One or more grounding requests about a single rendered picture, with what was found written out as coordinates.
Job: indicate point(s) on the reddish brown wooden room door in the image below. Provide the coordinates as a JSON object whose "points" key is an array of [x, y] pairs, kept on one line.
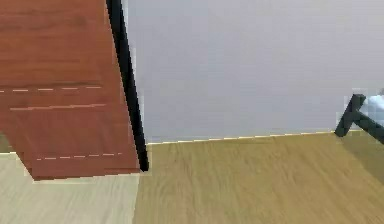
{"points": [[63, 83]]}

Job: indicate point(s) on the dark green framed bed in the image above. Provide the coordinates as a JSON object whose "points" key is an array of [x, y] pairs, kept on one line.
{"points": [[358, 116]]}

